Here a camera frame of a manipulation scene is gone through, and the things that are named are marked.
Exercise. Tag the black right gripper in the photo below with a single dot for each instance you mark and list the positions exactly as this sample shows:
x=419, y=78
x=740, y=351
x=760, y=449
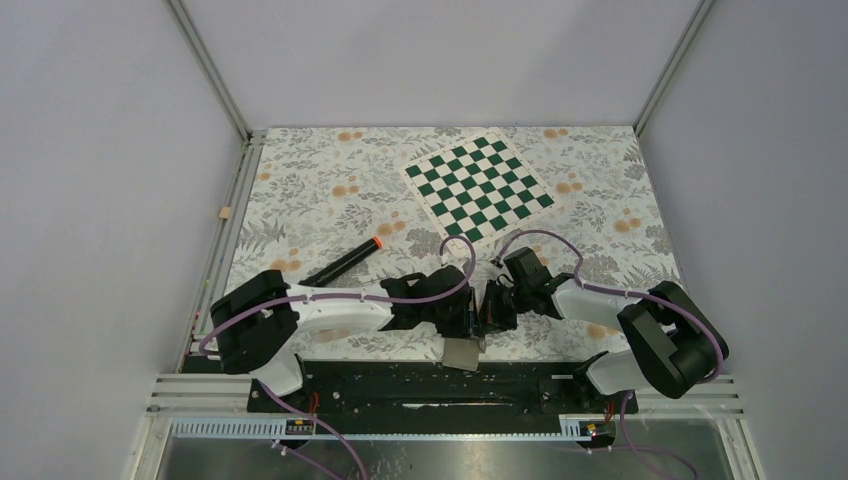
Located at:
x=493, y=319

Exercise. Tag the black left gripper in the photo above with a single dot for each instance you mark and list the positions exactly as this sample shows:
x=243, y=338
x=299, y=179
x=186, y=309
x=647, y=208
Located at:
x=467, y=325

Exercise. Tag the grey leather card holder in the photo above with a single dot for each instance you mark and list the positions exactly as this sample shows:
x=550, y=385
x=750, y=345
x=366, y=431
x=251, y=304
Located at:
x=463, y=354

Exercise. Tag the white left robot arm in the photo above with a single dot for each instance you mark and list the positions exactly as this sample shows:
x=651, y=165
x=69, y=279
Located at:
x=253, y=324

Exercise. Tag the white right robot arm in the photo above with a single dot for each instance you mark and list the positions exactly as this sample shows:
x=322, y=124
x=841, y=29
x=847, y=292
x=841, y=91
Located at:
x=671, y=346

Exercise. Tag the floral tablecloth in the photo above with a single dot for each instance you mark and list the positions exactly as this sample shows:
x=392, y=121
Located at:
x=320, y=192

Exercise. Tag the green white chessboard mat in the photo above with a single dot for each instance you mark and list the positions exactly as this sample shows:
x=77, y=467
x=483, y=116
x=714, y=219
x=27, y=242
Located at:
x=480, y=188

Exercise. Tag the black marker orange cap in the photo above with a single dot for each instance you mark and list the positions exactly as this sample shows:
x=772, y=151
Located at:
x=342, y=265

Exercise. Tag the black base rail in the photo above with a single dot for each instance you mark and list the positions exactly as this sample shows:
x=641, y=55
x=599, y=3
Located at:
x=429, y=399

